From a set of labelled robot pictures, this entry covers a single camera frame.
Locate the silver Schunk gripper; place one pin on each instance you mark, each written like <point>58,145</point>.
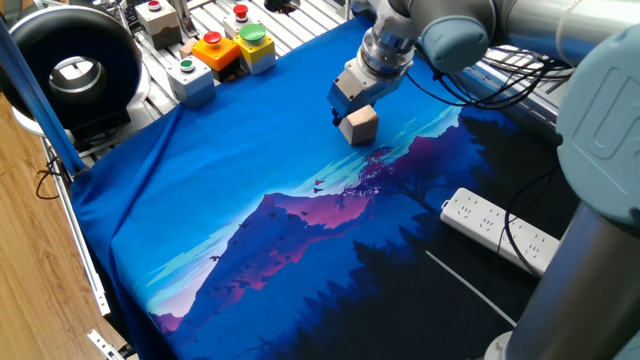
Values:
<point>357,90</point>

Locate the light wooden cube block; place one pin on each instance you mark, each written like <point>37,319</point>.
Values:
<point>360,130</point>

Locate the silver UR5 robot arm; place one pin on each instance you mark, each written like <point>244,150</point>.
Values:
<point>600,125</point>

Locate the tiny wooden block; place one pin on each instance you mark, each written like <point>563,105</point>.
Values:
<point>187,49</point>

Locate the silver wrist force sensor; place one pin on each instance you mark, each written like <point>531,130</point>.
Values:
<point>385,52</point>

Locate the yellow box green mushroom button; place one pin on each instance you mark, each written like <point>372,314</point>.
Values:
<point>255,50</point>

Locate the blue mountain print cloth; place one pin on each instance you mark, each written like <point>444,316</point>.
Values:
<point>225,150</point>

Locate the orange box red mushroom button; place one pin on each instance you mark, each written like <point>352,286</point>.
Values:
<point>217,55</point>

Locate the white box red button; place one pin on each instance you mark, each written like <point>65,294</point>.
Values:
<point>235,25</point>

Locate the grey box small green button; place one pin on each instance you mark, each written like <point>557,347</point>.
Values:
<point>192,85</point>

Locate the white power strip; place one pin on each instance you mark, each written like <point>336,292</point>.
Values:
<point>475,215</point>

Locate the grey box red button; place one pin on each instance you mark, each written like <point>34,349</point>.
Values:
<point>160,27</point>

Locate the white zip tie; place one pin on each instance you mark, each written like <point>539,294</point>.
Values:
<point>470,287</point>

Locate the black keyboard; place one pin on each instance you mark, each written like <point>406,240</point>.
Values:
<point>127,10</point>

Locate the blue metal pole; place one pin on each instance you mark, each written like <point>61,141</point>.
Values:
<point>44,110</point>

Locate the aluminium table edge rail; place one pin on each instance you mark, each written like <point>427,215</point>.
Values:
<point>510,107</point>

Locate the grey metal stand bracket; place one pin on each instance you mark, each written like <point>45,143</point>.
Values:
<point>182,17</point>

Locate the white table side rail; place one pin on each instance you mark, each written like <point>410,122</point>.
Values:
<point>85,260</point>

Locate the white angle bracket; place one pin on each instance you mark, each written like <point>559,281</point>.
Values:
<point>105,345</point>

